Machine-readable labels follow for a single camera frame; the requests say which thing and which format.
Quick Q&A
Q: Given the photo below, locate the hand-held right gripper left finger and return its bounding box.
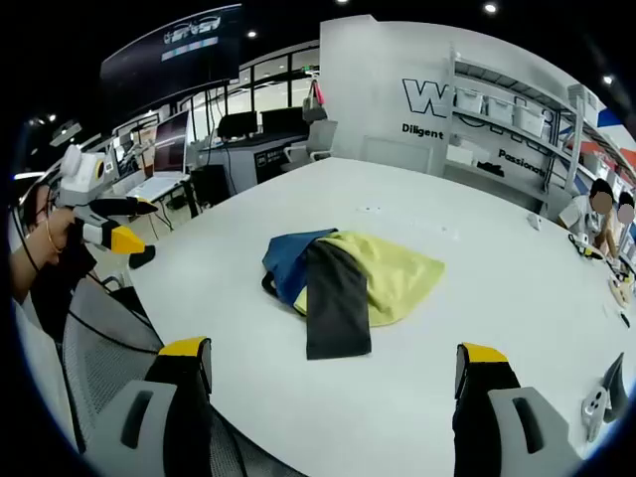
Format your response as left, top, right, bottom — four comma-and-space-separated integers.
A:
81, 336, 220, 477

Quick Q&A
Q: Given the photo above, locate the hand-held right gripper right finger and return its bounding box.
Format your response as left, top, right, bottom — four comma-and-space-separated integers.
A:
451, 341, 585, 477

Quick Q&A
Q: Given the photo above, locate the yellow blue grey garment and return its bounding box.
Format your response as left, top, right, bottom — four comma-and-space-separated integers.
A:
261, 228, 447, 362

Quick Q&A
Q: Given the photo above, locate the person's left hand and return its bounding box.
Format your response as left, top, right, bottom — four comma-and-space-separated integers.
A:
49, 207, 84, 250

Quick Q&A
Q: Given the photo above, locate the small black round object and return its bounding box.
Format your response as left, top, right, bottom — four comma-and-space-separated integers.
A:
127, 243, 156, 270

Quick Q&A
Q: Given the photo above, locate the person's black clothing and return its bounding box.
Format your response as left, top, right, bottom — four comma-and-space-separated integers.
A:
29, 238, 96, 342

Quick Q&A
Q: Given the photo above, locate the grey mesh office chair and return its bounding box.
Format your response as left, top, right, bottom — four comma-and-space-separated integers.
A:
12, 275, 249, 477

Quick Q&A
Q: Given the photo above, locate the slim upright display screen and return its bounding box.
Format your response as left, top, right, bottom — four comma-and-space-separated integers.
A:
151, 109, 193, 175

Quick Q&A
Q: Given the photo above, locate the black computer tower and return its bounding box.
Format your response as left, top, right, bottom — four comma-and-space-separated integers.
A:
191, 163, 231, 208

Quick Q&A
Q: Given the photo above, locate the grey white gadget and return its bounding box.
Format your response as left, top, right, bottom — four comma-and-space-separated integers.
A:
580, 352, 628, 443

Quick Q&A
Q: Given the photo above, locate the grey office desk counter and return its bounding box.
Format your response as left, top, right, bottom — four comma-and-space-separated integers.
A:
198, 133, 312, 200

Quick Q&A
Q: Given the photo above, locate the black computer monitor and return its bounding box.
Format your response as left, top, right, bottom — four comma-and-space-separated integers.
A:
217, 111, 259, 140
260, 106, 305, 135

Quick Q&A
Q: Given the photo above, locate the cream coloured tray object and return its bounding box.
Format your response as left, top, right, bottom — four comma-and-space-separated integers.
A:
609, 275, 635, 304

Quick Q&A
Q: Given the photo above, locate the yellow black tool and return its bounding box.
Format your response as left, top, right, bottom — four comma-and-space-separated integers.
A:
568, 233, 605, 262

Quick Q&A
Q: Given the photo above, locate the white office chair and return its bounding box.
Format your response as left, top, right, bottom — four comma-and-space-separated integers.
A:
282, 118, 339, 173

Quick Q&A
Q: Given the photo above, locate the grey pink hanging bag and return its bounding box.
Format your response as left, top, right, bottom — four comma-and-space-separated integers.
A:
302, 79, 329, 123

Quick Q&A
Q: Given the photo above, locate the grey metal storage shelf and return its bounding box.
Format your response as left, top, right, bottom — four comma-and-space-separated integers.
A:
565, 83, 636, 200
444, 44, 605, 200

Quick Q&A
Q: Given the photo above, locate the white storage bin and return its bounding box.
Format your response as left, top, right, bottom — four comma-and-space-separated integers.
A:
514, 102, 547, 136
486, 96, 516, 122
455, 90, 487, 114

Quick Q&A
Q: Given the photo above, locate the gold bracelet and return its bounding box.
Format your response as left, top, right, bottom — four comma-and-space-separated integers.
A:
45, 217, 65, 253

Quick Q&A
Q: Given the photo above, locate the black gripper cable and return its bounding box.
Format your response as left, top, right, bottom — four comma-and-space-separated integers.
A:
9, 196, 168, 355

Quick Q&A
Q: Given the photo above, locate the large dark wall screen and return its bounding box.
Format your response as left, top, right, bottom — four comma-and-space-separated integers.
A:
98, 4, 244, 100

